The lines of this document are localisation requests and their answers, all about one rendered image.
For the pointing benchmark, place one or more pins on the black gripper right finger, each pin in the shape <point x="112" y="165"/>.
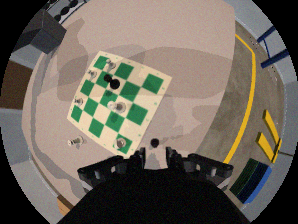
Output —
<point x="215" y="171"/>

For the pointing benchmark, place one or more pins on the green and white chessboard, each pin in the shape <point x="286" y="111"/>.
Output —
<point x="141" y="89"/>

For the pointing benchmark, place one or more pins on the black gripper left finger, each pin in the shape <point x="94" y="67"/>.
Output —
<point x="93" y="174"/>

